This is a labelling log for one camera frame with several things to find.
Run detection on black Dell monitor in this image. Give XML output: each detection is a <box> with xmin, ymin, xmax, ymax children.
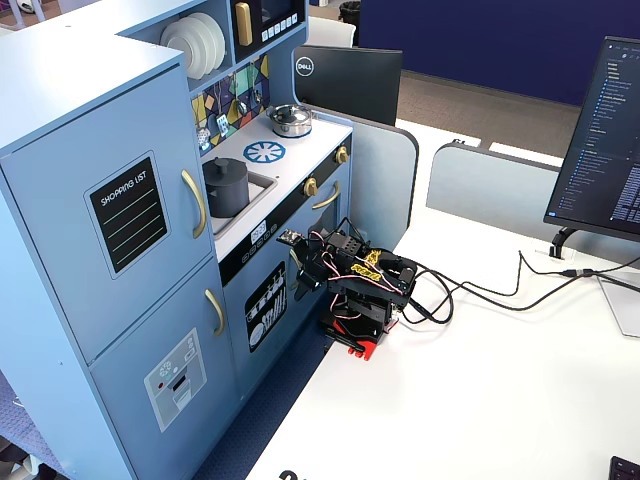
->
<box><xmin>291</xmin><ymin>44</ymin><xmax>404</xmax><ymax>127</ymax></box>

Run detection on blue oven door with window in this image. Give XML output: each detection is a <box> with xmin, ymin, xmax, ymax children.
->
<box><xmin>279</xmin><ymin>162</ymin><xmax>352</xmax><ymax>301</ymax></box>

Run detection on gold short freezer handle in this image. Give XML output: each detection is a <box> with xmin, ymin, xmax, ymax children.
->
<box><xmin>204</xmin><ymin>288</ymin><xmax>227</xmax><ymax>338</ymax></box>

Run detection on monitor with lit screen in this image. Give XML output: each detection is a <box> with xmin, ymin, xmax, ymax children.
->
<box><xmin>543</xmin><ymin>35</ymin><xmax>640</xmax><ymax>244</ymax></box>

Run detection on gray desk divider panel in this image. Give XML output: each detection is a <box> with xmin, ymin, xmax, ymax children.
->
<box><xmin>303</xmin><ymin>102</ymin><xmax>420</xmax><ymax>252</ymax></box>
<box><xmin>425</xmin><ymin>141</ymin><xmax>562</xmax><ymax>232</ymax></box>

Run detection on black keyboard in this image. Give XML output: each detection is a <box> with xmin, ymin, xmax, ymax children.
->
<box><xmin>609</xmin><ymin>455</ymin><xmax>640</xmax><ymax>480</ymax></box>

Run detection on red black robot base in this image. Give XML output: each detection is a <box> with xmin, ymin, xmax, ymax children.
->
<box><xmin>321</xmin><ymin>314</ymin><xmax>397</xmax><ymax>362</ymax></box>

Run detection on blue toy kitchen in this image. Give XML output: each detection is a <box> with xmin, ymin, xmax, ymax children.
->
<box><xmin>0</xmin><ymin>0</ymin><xmax>354</xmax><ymax>480</ymax></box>

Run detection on blue freezer door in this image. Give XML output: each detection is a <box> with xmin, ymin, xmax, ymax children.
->
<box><xmin>88</xmin><ymin>257</ymin><xmax>240</xmax><ymax>480</ymax></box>

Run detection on black toy microwave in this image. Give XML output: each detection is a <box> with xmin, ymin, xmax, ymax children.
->
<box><xmin>230</xmin><ymin>0</ymin><xmax>308</xmax><ymax>64</ymax></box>

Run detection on gray toy sink basin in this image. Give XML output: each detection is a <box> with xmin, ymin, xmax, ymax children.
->
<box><xmin>207</xmin><ymin>169</ymin><xmax>279</xmax><ymax>236</ymax></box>

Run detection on white toy plate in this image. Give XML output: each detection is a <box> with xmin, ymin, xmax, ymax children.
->
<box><xmin>188</xmin><ymin>11</ymin><xmax>228</xmax><ymax>71</ymax></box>
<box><xmin>174</xmin><ymin>14</ymin><xmax>217</xmax><ymax>76</ymax></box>
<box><xmin>159</xmin><ymin>18</ymin><xmax>204</xmax><ymax>81</ymax></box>

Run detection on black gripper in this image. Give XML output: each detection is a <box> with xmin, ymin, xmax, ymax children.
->
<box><xmin>288</xmin><ymin>233</ymin><xmax>332</xmax><ymax>302</ymax></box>

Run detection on gold oven handle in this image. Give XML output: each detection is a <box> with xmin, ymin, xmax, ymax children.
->
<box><xmin>311</xmin><ymin>180</ymin><xmax>343</xmax><ymax>211</ymax></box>

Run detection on blue dishwasher door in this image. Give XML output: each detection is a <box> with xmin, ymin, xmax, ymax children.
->
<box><xmin>222</xmin><ymin>234</ymin><xmax>331</xmax><ymax>401</ymax></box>

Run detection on steel hanging slotted spatula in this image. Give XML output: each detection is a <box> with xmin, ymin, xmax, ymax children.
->
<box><xmin>214</xmin><ymin>82</ymin><xmax>231</xmax><ymax>137</ymax></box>

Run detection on gold long fridge handle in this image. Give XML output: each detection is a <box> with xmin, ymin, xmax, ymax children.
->
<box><xmin>180</xmin><ymin>168</ymin><xmax>208</xmax><ymax>240</ymax></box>

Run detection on gold microwave handle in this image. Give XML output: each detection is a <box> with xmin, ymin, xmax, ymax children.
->
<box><xmin>234</xmin><ymin>1</ymin><xmax>253</xmax><ymax>48</ymax></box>

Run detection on gray pot lid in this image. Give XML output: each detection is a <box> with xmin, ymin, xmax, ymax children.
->
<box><xmin>202</xmin><ymin>156</ymin><xmax>250</xmax><ymax>190</ymax></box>

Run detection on black five-joint robot arm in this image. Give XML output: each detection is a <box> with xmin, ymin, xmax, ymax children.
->
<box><xmin>299</xmin><ymin>217</ymin><xmax>419</xmax><ymax>346</ymax></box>

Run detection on steel pot with glass lid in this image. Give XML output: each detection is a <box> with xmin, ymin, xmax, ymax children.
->
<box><xmin>264</xmin><ymin>103</ymin><xmax>314</xmax><ymax>139</ymax></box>

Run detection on black looped cable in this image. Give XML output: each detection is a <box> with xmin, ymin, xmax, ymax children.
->
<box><xmin>398</xmin><ymin>269</ymin><xmax>640</xmax><ymax>327</ymax></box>

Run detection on steel hanging skimmer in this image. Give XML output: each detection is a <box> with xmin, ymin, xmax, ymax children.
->
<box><xmin>195</xmin><ymin>92</ymin><xmax>212</xmax><ymax>149</ymax></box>

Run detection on steel hanging ladle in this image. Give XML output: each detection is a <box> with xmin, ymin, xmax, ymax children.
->
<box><xmin>230</xmin><ymin>74</ymin><xmax>249</xmax><ymax>116</ymax></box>

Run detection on black cable with connector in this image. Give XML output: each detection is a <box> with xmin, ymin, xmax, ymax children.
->
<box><xmin>412</xmin><ymin>249</ymin><xmax>640</xmax><ymax>299</ymax></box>

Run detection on blue fridge door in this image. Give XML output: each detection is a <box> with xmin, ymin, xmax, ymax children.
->
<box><xmin>0</xmin><ymin>62</ymin><xmax>217</xmax><ymax>366</ymax></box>

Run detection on gray monitor stand plate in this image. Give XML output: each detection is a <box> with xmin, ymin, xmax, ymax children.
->
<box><xmin>596</xmin><ymin>273</ymin><xmax>640</xmax><ymax>339</ymax></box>

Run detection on gray cylindrical pot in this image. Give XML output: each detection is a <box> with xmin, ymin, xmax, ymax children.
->
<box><xmin>202</xmin><ymin>172</ymin><xmax>251</xmax><ymax>219</ymax></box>

